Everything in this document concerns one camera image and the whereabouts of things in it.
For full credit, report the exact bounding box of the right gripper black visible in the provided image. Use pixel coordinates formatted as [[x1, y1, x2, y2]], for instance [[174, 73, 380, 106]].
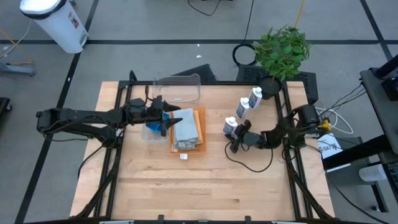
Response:
[[229, 119, 265, 154]]

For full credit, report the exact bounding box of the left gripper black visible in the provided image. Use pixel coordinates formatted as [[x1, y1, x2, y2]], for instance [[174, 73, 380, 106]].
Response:
[[145, 96, 183, 138]]

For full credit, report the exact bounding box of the white plastic restorer bottle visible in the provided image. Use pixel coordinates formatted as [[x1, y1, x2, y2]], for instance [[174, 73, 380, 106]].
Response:
[[235, 97, 251, 120], [222, 116, 239, 136], [248, 86, 264, 110]]

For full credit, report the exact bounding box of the bright blue sponge cloth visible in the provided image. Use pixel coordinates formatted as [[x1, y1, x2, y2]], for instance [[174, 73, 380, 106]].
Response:
[[145, 113, 170, 134]]

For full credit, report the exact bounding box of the clear plastic bin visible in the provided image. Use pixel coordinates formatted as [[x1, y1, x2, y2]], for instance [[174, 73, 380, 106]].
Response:
[[152, 73, 201, 104]]

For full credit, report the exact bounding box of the orange plastic bin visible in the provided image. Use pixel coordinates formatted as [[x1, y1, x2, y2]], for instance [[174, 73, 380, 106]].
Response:
[[169, 106, 207, 156]]

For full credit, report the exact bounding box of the black floor case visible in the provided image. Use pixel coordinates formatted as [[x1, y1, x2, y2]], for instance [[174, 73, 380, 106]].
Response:
[[172, 63, 218, 82]]

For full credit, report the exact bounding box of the yellow connector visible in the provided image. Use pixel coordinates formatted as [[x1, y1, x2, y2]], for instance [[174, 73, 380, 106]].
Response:
[[317, 119, 332, 133]]

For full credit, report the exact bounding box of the black perforated panel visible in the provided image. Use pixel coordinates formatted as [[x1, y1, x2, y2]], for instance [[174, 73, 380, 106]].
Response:
[[236, 64, 318, 105]]

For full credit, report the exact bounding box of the white printed paper sheet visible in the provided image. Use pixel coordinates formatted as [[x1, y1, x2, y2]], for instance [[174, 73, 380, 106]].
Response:
[[317, 133, 343, 159]]

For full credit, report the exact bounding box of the potted green plant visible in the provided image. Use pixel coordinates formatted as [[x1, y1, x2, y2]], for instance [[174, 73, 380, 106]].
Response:
[[253, 25, 313, 100]]

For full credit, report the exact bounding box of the white cylinder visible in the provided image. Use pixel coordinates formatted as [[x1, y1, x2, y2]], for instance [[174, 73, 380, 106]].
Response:
[[359, 164, 388, 183]]

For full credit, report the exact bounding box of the white trash can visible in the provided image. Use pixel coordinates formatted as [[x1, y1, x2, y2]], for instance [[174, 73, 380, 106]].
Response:
[[19, 0, 90, 54]]

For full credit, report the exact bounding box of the grey side desk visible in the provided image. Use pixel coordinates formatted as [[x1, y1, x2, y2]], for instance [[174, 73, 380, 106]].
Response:
[[359, 55, 398, 147]]

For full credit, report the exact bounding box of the grey stand base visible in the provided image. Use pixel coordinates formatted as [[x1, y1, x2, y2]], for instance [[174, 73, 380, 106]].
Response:
[[0, 62, 37, 77]]

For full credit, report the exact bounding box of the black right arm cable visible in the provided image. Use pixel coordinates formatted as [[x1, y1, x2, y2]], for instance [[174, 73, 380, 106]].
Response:
[[224, 139, 274, 174]]

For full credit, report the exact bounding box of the black aluminium table frame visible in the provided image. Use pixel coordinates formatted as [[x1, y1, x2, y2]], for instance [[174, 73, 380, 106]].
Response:
[[70, 70, 335, 224]]

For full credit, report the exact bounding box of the coiled black floor cable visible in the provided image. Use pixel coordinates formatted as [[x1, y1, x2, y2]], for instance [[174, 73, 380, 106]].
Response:
[[231, 0, 258, 67]]

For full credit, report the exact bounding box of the yellow hanging cable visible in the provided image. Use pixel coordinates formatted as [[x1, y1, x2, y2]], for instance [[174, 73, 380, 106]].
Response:
[[294, 0, 307, 29]]

